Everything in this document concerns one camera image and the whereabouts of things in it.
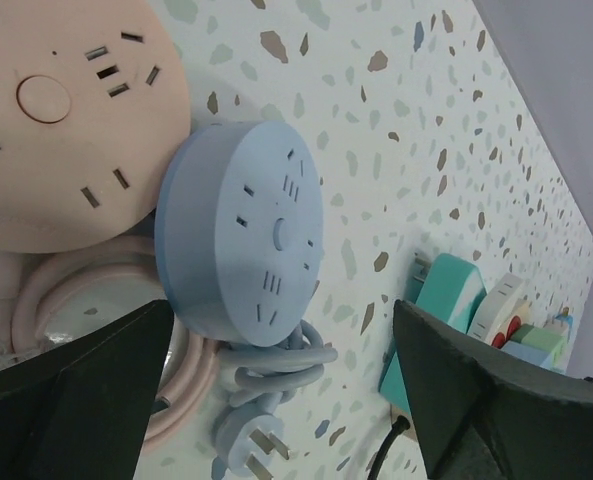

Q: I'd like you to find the beige power strip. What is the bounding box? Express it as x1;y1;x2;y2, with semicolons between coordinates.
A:
380;298;530;442

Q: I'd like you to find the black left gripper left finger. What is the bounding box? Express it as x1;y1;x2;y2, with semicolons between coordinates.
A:
0;300;174;479

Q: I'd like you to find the light blue cube plug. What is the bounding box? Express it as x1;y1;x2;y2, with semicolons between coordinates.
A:
543;307;577;374

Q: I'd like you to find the light blue round socket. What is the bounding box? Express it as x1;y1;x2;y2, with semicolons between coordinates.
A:
155;121;323;347

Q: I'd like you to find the teal triangular power socket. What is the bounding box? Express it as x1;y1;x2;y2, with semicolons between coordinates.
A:
379;253;486;414

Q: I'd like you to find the pink coiled cable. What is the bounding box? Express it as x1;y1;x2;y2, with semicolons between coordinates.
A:
0;237;222;444

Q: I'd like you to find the pink round socket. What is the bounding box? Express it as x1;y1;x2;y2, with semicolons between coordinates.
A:
0;1;191;253

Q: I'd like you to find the white square adapter plug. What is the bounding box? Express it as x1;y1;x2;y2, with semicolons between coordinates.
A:
467;273;525;345

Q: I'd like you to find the green cube plug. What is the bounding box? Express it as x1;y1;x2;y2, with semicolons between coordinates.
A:
502;325;567;370

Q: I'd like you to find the black power cable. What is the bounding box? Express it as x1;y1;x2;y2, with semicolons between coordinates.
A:
363;414;412;480

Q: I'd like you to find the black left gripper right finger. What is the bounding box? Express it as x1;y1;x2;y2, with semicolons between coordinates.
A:
393;300;593;480

